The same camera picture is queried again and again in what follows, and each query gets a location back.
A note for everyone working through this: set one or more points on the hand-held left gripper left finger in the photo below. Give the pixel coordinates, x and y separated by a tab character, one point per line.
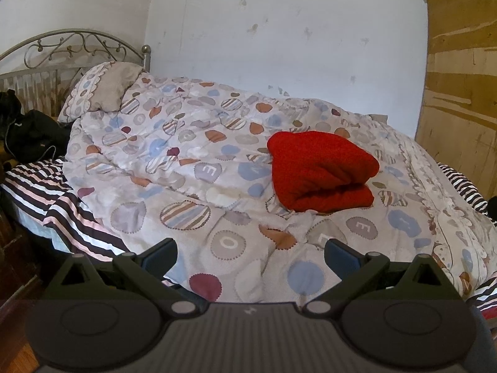
161	254

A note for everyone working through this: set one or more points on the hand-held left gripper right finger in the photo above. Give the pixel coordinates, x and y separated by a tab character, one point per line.
341	258

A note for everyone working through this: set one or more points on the red knit sweater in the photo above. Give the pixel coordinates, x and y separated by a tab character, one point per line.
318	167

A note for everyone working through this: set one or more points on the spotted patchwork quilt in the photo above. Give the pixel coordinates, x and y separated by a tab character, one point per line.
194	151

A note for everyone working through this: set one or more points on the light blue mattress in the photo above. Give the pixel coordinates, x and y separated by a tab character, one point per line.
35	231

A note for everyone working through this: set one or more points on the striped bed sheet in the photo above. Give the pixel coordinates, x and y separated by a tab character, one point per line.
42	190

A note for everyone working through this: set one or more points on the grey cushion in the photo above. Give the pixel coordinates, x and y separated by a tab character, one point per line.
378	117

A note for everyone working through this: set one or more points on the black clothing pile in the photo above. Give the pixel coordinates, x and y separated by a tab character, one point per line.
39	136

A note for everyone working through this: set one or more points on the frilled spotted pillow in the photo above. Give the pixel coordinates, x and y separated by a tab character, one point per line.
101	85

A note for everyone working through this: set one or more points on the worn plywood board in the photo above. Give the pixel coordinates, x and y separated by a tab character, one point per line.
462	85

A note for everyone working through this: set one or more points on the ornate metal headboard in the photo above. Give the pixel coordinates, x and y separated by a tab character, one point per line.
70	42

